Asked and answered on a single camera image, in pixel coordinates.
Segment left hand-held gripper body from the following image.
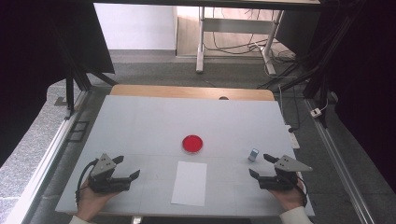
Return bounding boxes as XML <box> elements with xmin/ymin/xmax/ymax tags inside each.
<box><xmin>88</xmin><ymin>153</ymin><xmax>133</xmax><ymax>194</ymax></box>

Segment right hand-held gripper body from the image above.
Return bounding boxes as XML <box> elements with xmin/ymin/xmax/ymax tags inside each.
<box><xmin>258</xmin><ymin>155</ymin><xmax>314</xmax><ymax>191</ymax></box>

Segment white paper sheet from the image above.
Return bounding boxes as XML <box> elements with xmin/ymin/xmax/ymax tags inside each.
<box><xmin>170</xmin><ymin>161</ymin><xmax>208</xmax><ymax>207</ymax></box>

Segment round red ink dish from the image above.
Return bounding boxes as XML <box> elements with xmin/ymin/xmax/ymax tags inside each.
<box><xmin>181</xmin><ymin>134</ymin><xmax>205</xmax><ymax>154</ymax></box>

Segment person's right hand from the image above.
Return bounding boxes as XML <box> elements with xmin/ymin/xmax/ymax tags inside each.
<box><xmin>268</xmin><ymin>177</ymin><xmax>308</xmax><ymax>212</ymax></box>

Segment person's left hand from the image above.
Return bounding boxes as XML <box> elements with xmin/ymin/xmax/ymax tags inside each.
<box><xmin>75</xmin><ymin>180</ymin><xmax>120</xmax><ymax>222</ymax></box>

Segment white power strip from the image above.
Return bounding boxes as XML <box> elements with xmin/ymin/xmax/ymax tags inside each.
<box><xmin>285</xmin><ymin>124</ymin><xmax>301</xmax><ymax>150</ymax></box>

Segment black metal stand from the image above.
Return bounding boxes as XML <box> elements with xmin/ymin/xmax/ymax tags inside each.
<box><xmin>257</xmin><ymin>0</ymin><xmax>372</xmax><ymax>129</ymax></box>
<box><xmin>55</xmin><ymin>55</ymin><xmax>119</xmax><ymax>121</ymax></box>

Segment wooden table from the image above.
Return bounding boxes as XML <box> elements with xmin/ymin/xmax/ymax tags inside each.
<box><xmin>109</xmin><ymin>84</ymin><xmax>276</xmax><ymax>102</ymax></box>

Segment black curtain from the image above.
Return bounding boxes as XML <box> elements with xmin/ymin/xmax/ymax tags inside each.
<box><xmin>0</xmin><ymin>0</ymin><xmax>116</xmax><ymax>167</ymax></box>
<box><xmin>311</xmin><ymin>0</ymin><xmax>396</xmax><ymax>194</ymax></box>

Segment dark cabinet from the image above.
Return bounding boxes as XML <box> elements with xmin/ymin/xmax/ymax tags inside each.
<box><xmin>275</xmin><ymin>10</ymin><xmax>321</xmax><ymax>59</ymax></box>

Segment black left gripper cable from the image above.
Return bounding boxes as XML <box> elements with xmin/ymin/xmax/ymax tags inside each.
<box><xmin>75</xmin><ymin>158</ymin><xmax>100</xmax><ymax>209</ymax></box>

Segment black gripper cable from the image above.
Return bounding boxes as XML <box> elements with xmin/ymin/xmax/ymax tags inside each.
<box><xmin>296</xmin><ymin>175</ymin><xmax>309</xmax><ymax>208</ymax></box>
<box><xmin>75</xmin><ymin>158</ymin><xmax>100</xmax><ymax>209</ymax></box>

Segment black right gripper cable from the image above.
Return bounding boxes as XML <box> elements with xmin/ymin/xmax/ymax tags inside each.
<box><xmin>296</xmin><ymin>175</ymin><xmax>309</xmax><ymax>208</ymax></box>

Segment aluminium floor rail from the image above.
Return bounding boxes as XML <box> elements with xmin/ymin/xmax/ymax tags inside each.
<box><xmin>4</xmin><ymin>90</ymin><xmax>92</xmax><ymax>224</ymax></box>
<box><xmin>303</xmin><ymin>98</ymin><xmax>376</xmax><ymax>224</ymax></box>

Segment tangle of floor cables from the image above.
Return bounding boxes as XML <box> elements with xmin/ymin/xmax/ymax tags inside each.
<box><xmin>204</xmin><ymin>7</ymin><xmax>297</xmax><ymax>64</ymax></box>

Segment white desk frame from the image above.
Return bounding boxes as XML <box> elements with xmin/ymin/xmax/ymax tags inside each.
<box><xmin>195</xmin><ymin>6</ymin><xmax>285</xmax><ymax>76</ymax></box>

